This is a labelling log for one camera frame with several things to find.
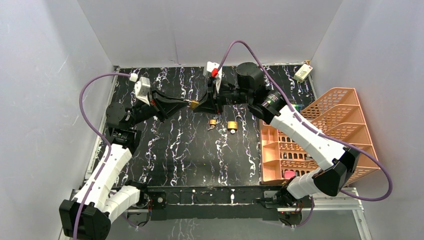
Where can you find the colored marker pack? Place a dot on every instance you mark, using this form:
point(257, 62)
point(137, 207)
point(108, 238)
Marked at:
point(297, 107)

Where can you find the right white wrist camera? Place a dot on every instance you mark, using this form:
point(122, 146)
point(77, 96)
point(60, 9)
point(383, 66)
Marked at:
point(211, 71)

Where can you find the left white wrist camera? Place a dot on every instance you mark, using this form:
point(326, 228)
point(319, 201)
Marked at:
point(142, 90)

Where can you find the white box in corner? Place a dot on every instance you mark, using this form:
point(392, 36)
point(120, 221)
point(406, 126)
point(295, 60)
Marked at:
point(302, 73)

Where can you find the orange mesh file rack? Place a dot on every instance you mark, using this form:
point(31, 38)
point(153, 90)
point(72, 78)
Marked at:
point(338, 114)

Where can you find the pink eraser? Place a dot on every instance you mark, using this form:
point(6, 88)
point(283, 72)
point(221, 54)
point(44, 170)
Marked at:
point(288, 174)

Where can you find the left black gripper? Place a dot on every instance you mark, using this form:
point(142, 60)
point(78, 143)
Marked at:
point(153, 104)

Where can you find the orange desk organizer tray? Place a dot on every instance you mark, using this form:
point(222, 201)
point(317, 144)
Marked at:
point(278, 153)

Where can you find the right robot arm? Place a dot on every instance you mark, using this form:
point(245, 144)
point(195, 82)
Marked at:
point(336, 161)

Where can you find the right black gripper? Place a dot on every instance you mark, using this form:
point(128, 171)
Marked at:
point(211, 103)

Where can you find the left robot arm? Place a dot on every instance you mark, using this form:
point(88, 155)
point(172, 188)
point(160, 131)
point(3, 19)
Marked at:
point(91, 212)

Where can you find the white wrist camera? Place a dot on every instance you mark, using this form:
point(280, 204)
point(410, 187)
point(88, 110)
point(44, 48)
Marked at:
point(142, 90)
point(211, 71)

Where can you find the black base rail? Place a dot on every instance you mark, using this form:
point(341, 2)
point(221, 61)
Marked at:
point(264, 202)

